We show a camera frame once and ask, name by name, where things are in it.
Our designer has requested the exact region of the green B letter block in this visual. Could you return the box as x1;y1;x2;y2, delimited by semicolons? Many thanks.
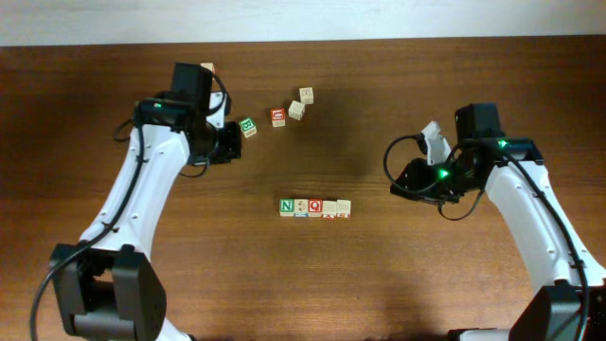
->
239;117;258;138

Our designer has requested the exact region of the plain block red side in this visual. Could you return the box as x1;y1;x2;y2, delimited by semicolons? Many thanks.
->
336;199;351;218

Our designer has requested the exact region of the green N letter block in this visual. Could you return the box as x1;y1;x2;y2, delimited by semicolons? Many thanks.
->
279;199;294;217

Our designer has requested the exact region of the picture block blue side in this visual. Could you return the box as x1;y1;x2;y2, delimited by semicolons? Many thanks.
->
294;199;309;217

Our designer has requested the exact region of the plain block red edge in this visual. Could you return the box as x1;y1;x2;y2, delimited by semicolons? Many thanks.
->
322;200;337;219

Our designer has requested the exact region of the red Q letter block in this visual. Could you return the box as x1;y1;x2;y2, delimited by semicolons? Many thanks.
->
308;199;323;218

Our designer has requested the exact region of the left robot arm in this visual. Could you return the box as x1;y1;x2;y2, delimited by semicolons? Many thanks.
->
29;63;241;340

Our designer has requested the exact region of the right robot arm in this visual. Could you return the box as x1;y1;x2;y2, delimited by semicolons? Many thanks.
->
389;103;605;341

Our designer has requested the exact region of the far left plain wooden block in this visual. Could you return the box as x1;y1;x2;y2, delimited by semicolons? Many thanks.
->
201;63;216;74

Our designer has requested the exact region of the red U letter block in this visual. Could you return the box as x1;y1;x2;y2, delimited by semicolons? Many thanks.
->
270;108;286;128

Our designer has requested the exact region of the plain tilted wooden block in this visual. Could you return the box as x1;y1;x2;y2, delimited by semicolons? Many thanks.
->
288;100;305;120

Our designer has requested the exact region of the plain block far top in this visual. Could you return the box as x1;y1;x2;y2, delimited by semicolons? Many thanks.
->
299;87;314;105

